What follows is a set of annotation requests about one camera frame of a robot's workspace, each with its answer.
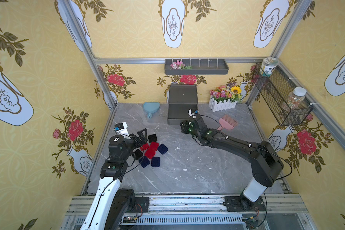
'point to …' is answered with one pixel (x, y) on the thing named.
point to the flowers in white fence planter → (223, 97)
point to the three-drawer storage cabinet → (182, 97)
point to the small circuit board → (130, 219)
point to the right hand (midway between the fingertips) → (185, 121)
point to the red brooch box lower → (150, 153)
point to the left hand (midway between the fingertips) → (134, 131)
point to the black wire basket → (274, 90)
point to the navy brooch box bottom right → (155, 161)
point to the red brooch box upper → (154, 145)
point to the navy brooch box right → (162, 149)
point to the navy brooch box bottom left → (144, 161)
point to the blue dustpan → (151, 107)
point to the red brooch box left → (144, 146)
